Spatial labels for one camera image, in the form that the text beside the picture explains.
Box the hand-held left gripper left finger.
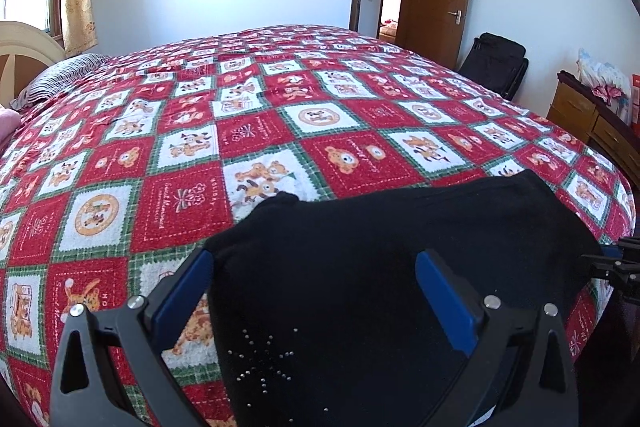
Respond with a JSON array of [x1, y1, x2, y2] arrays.
[[50, 249, 216, 427]]

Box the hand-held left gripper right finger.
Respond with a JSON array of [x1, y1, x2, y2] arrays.
[[415, 249, 581, 427]]

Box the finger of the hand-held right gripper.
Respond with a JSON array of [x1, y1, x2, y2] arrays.
[[581, 243, 624, 281]]

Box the black pants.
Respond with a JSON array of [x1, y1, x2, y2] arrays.
[[205, 169, 607, 427]]

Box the person's dark clothing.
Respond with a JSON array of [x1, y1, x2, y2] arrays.
[[572, 293, 640, 427]]

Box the wooden dresser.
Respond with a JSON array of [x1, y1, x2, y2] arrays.
[[546, 70, 640, 188]]

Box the red printed blanket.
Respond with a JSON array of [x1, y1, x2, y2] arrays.
[[0, 24, 637, 427]]

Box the clear plastic bag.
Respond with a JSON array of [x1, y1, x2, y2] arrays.
[[575, 48, 632, 104]]

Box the black suitcase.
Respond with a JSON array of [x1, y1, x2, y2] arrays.
[[457, 33, 530, 102]]

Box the folded pink blanket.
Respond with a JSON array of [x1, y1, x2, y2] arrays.
[[0, 104, 24, 148]]

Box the striped grey pillow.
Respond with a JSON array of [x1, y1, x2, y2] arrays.
[[10, 53, 114, 110]]

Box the cream wooden headboard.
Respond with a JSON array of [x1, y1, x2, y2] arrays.
[[0, 21, 69, 108]]

